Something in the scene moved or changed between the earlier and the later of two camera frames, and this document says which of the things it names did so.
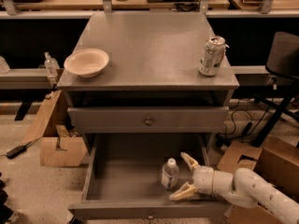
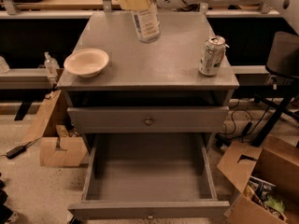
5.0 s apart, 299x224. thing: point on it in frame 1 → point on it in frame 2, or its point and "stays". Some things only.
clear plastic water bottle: x=170 y=175 → x=148 y=23
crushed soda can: x=212 y=56 stays
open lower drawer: x=122 y=178 stays
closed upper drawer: x=148 y=119 stays
